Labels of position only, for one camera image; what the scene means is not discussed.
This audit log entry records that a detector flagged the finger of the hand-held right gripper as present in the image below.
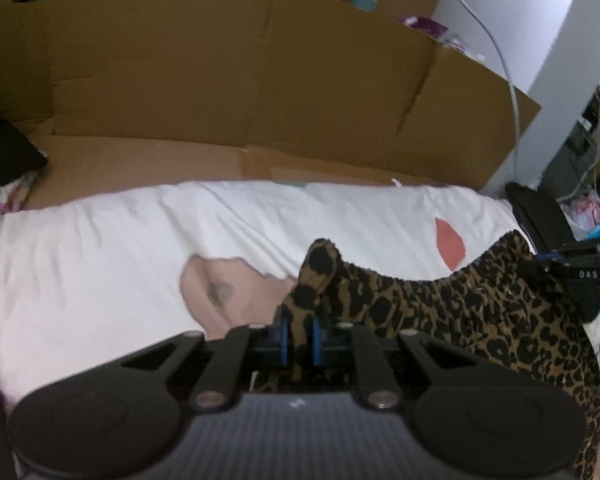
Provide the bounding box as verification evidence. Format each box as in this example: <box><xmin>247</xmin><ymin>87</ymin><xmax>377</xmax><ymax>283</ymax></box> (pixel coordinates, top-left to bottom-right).
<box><xmin>520</xmin><ymin>256</ymin><xmax>566</xmax><ymax>285</ymax></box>

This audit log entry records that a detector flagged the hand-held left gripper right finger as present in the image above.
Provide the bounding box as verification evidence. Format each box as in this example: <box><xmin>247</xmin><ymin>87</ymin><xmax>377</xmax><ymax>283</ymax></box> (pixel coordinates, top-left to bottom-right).
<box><xmin>310</xmin><ymin>310</ymin><xmax>481</xmax><ymax>411</ymax></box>

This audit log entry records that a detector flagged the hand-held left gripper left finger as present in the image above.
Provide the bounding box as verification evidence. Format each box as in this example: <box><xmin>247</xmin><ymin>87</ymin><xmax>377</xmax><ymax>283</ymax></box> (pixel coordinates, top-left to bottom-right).
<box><xmin>120</xmin><ymin>307</ymin><xmax>288</xmax><ymax>413</ymax></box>

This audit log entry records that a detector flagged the leopard print garment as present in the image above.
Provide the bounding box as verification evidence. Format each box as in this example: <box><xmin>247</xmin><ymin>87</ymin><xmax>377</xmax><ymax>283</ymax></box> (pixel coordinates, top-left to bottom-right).
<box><xmin>252</xmin><ymin>237</ymin><xmax>600</xmax><ymax>480</ymax></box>

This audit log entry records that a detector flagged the folded black garment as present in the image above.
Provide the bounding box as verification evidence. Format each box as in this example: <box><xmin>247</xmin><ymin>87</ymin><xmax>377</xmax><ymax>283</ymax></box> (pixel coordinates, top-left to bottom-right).
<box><xmin>505</xmin><ymin>182</ymin><xmax>576</xmax><ymax>256</ymax></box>

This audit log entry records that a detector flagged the clear plastic bag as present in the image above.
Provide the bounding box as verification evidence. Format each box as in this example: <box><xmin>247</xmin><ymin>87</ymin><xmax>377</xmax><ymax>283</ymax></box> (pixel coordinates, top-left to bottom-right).
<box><xmin>565</xmin><ymin>190</ymin><xmax>600</xmax><ymax>231</ymax></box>

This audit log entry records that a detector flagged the white bear print bedsheet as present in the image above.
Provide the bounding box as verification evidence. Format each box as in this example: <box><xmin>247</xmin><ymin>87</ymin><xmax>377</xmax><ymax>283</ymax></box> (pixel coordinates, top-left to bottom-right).
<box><xmin>0</xmin><ymin>180</ymin><xmax>600</xmax><ymax>411</ymax></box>

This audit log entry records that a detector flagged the brown cardboard sheet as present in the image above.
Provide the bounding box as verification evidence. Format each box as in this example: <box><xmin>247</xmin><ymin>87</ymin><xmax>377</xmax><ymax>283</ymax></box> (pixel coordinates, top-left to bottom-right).
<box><xmin>0</xmin><ymin>0</ymin><xmax>543</xmax><ymax>211</ymax></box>

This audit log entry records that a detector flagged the white purple refill pouch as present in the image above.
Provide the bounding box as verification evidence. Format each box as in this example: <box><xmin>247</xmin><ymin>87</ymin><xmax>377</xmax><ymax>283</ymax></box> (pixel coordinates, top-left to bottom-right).
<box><xmin>400</xmin><ymin>15</ymin><xmax>486</xmax><ymax>61</ymax></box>

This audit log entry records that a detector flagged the black cloth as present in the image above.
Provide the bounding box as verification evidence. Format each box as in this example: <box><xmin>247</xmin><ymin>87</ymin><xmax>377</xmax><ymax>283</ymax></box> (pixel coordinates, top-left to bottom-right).
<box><xmin>0</xmin><ymin>100</ymin><xmax>48</xmax><ymax>193</ymax></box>

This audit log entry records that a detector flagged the white cable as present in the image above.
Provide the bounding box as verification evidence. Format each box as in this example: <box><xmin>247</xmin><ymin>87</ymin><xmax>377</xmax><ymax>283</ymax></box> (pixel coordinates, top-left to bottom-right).
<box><xmin>432</xmin><ymin>0</ymin><xmax>523</xmax><ymax>176</ymax></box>

